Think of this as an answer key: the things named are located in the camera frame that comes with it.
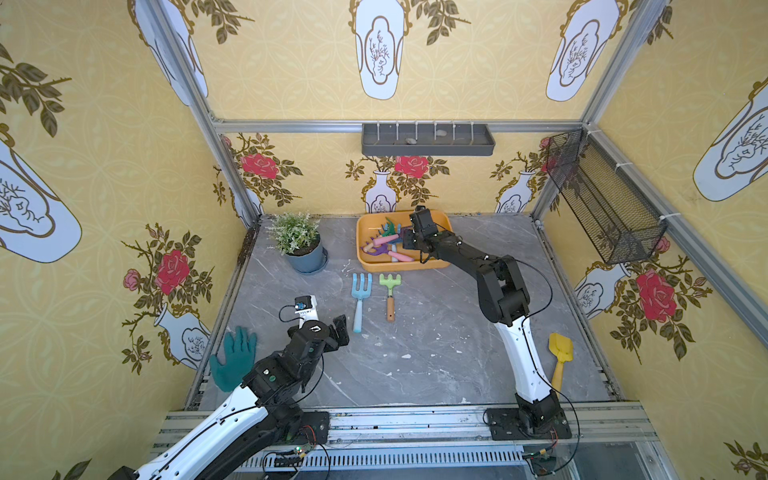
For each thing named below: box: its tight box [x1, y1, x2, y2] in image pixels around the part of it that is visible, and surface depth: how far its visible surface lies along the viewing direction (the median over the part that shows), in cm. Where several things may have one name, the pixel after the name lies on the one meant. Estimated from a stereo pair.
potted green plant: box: [264, 212, 328, 274], surface depth 96 cm
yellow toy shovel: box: [548, 332, 574, 397], surface depth 86 cm
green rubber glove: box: [209, 326, 257, 393], surface depth 87 cm
